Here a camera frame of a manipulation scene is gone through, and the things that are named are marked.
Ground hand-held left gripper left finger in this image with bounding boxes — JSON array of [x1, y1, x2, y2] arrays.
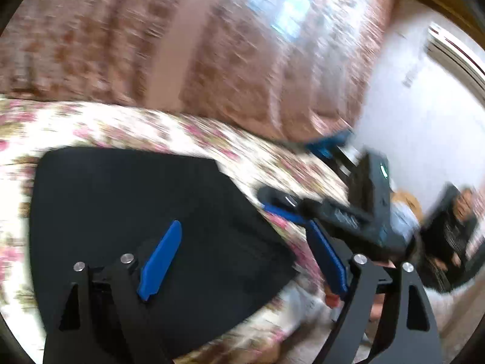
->
[[43, 220, 183, 364]]

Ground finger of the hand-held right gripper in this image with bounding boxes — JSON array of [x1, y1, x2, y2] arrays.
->
[[258, 185, 316, 223], [304, 128, 365, 176]]

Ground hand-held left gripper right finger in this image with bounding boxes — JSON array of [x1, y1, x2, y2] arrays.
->
[[306, 219, 444, 364]]

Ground black pants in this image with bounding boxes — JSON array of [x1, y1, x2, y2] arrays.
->
[[29, 146, 298, 353]]

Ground dark object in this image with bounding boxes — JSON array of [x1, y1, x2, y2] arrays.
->
[[419, 184, 484, 295]]

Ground floral bed sheet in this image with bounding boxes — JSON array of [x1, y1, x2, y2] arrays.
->
[[0, 95, 364, 364]]

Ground white air conditioner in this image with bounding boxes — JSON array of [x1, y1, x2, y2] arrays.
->
[[424, 23, 485, 85]]

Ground brown floral curtain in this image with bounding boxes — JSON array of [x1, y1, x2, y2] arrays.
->
[[0, 0, 403, 149]]

